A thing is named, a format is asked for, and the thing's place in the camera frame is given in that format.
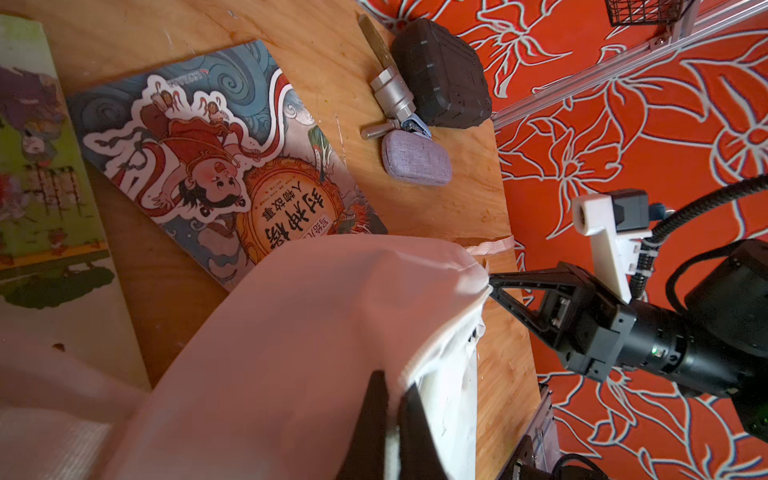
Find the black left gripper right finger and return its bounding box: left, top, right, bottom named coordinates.
left=397, top=384, right=447, bottom=480

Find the grey mythology story book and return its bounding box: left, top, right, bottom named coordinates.
left=68, top=41, right=385, bottom=290

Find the black hard zip case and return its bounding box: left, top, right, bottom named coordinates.
left=390, top=19, right=492, bottom=129

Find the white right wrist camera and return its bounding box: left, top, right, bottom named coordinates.
left=573, top=189, right=652, bottom=303

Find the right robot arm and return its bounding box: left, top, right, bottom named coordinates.
left=490, top=175, right=767, bottom=439

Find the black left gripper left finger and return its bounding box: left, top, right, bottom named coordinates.
left=336, top=370, right=389, bottom=480

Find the black wire wall basket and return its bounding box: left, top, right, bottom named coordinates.
left=604, top=0, right=691, bottom=27

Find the white canvas backpack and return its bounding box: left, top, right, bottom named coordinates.
left=1, top=235, right=492, bottom=479

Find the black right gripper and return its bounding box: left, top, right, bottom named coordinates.
left=489, top=262, right=636, bottom=382

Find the silver metal tool with handle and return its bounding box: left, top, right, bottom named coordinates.
left=357, top=14, right=432, bottom=140

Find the grey fabric pouch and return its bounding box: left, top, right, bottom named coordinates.
left=381, top=130, right=453, bottom=186

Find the green China history book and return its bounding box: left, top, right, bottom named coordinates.
left=1, top=15, right=151, bottom=390

